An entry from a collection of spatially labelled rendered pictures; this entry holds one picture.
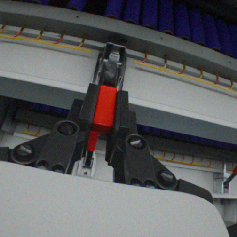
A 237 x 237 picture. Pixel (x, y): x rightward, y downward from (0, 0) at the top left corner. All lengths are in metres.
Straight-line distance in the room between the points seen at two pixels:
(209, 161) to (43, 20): 0.36
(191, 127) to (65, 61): 0.15
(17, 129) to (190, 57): 0.29
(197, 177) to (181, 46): 0.27
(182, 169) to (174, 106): 0.21
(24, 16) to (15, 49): 0.03
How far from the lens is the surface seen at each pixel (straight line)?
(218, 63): 0.21
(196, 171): 0.39
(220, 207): 0.67
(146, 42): 0.18
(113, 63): 0.16
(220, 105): 0.22
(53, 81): 0.17
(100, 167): 0.33
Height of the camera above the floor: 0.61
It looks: 47 degrees down
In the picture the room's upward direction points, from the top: 20 degrees clockwise
